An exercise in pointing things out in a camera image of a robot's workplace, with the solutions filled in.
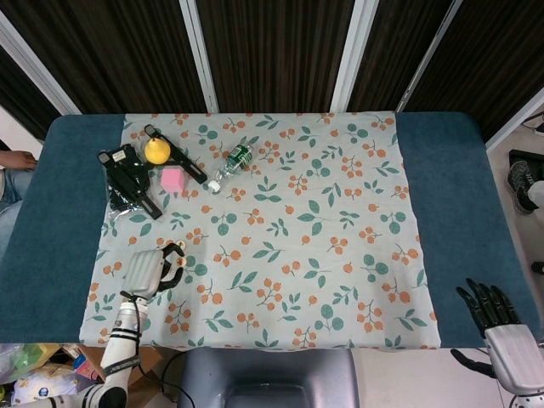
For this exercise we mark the yellow pear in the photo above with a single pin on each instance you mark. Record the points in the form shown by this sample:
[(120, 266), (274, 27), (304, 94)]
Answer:
[(157, 152)]

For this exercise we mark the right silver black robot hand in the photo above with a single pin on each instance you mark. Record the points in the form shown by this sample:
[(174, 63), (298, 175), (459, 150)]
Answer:
[(512, 353)]

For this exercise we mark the grey padded seat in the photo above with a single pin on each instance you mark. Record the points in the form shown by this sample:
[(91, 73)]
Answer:
[(263, 374)]

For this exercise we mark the clear plastic water bottle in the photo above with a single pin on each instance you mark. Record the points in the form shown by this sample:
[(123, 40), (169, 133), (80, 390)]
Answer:
[(234, 163)]

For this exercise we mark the clear bag green contents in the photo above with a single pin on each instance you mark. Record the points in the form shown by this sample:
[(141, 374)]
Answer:
[(25, 357)]

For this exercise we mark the black item in plastic bag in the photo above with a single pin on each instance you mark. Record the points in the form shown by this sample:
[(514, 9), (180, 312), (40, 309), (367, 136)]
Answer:
[(132, 163)]

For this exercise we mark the white partition post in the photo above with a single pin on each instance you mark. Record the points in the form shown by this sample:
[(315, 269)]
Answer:
[(30, 64), (199, 55), (514, 127), (427, 55), (354, 55)]

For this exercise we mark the cardboard box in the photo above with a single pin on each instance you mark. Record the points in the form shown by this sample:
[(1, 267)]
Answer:
[(149, 360)]

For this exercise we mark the black sneaker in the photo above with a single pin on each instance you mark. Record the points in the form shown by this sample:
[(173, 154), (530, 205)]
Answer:
[(520, 183)]

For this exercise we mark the wooden chess piece red character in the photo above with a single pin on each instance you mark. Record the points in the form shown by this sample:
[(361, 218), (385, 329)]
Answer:
[(181, 261)]

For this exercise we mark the floral print tablecloth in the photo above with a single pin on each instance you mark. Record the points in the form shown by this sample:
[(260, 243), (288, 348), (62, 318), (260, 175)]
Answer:
[(276, 238)]

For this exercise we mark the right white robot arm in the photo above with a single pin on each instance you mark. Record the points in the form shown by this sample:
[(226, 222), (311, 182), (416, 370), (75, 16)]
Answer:
[(525, 400)]

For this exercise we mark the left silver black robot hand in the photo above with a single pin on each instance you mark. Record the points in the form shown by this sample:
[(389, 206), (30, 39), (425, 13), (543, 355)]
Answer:
[(144, 272)]

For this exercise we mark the white bag blue logo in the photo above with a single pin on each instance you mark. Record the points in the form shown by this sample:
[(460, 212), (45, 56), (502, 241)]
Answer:
[(42, 389)]

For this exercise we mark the pink foam cube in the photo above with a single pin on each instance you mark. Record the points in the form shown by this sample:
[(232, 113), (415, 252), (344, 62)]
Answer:
[(173, 180)]

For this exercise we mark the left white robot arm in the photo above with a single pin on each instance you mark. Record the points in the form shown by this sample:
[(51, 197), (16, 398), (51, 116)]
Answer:
[(121, 353)]

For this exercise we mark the seated person in jeans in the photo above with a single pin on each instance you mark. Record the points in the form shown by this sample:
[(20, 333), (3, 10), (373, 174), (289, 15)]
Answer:
[(8, 187)]

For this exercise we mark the wooden chess piece black character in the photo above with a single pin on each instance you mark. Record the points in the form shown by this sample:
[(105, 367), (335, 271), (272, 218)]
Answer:
[(183, 244)]

